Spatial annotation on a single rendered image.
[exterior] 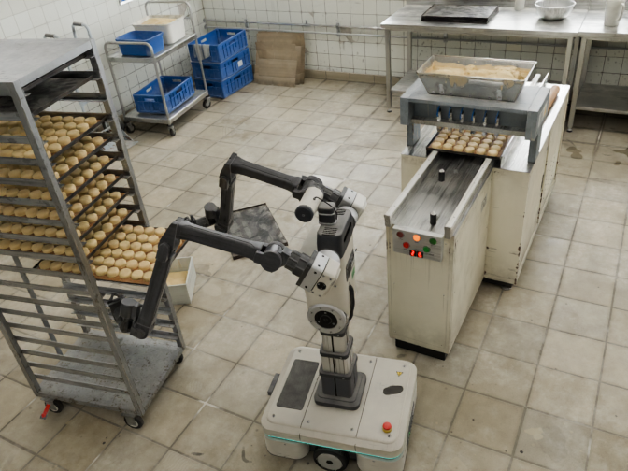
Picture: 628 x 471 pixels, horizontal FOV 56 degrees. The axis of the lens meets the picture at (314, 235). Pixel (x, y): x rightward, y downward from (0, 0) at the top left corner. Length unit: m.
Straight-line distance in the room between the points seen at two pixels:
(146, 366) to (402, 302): 1.40
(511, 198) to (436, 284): 0.73
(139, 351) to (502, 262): 2.12
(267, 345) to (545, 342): 1.54
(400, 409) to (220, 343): 1.25
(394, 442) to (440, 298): 0.76
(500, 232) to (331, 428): 1.52
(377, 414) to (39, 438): 1.73
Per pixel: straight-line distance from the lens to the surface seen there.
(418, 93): 3.37
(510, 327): 3.58
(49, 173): 2.38
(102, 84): 2.64
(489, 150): 3.33
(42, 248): 2.77
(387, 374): 2.92
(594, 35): 5.47
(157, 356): 3.39
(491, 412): 3.15
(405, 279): 3.02
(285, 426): 2.78
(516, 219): 3.47
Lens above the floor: 2.42
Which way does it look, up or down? 34 degrees down
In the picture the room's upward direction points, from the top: 6 degrees counter-clockwise
